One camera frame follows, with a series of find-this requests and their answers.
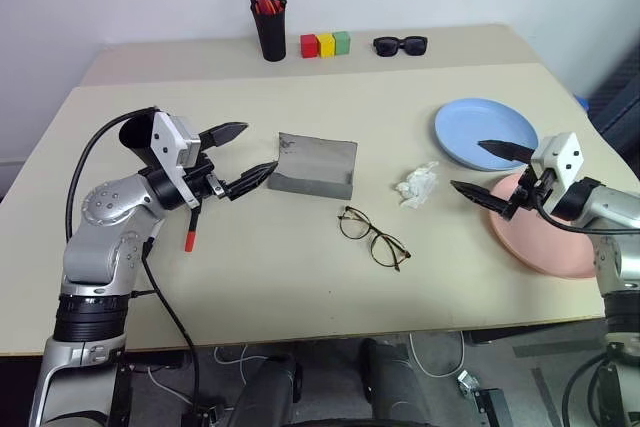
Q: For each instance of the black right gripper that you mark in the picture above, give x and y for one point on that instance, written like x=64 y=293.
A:
x=530 y=194

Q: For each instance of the red wooden block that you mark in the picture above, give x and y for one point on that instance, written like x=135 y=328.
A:
x=309 y=46

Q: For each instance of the small blue object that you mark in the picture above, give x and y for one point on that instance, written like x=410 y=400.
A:
x=583 y=102

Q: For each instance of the dark ribbed cabinet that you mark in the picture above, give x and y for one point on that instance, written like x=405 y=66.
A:
x=620 y=97

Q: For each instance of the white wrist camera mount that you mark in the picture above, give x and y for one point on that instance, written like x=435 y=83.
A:
x=560 y=152
x=165 y=142

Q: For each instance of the green wooden block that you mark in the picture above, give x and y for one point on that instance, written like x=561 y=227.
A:
x=342 y=43

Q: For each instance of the thin-framed eyeglasses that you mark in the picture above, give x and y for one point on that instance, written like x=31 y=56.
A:
x=356 y=225

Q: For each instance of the black pen holder cup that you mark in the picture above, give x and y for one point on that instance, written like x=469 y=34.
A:
x=272 y=39

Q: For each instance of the white tissue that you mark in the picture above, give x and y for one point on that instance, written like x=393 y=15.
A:
x=417 y=184

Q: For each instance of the black pen with red cap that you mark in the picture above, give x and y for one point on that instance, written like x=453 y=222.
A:
x=190 y=242

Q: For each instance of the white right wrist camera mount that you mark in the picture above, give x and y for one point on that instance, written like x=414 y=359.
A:
x=560 y=152

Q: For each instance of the light blue plate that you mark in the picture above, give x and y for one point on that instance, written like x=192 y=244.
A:
x=480 y=122

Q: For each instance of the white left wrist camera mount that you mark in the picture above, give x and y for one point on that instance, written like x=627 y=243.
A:
x=165 y=142

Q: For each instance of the grey glasses case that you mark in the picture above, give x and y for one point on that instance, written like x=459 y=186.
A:
x=312 y=162

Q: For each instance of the yellow wooden block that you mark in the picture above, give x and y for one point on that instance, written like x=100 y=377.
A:
x=326 y=45

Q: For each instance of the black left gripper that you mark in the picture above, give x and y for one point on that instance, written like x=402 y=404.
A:
x=202 y=182

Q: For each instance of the black sunglasses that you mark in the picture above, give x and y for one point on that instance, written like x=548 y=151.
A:
x=387 y=47

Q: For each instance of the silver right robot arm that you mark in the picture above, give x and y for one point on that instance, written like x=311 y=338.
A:
x=615 y=207

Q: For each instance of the small metal bracket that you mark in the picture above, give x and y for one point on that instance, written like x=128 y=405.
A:
x=466 y=383

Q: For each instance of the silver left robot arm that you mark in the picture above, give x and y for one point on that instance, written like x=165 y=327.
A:
x=107 y=207

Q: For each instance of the dark rounded shape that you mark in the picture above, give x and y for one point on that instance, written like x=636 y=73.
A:
x=267 y=392
x=392 y=382

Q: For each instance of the pink plate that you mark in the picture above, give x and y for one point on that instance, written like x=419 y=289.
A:
x=545 y=247

